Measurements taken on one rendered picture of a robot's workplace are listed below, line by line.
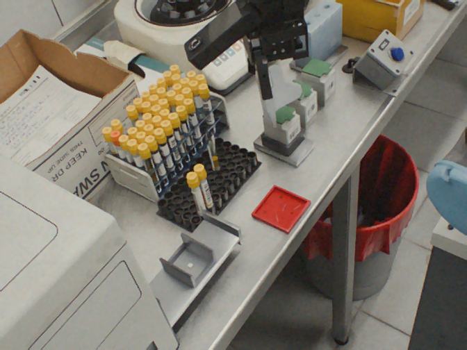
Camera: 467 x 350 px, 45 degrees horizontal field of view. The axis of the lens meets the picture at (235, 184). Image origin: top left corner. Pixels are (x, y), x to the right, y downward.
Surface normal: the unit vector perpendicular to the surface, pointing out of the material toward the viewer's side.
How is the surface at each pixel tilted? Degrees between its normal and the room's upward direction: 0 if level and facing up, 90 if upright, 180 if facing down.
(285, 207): 0
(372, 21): 90
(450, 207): 99
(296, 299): 0
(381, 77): 90
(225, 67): 25
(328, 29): 90
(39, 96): 2
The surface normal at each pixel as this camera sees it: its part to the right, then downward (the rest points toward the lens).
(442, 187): -0.70, 0.67
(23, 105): -0.13, -0.62
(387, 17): -0.58, 0.67
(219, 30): -0.58, -0.43
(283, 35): 0.19, 0.74
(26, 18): 0.81, 0.37
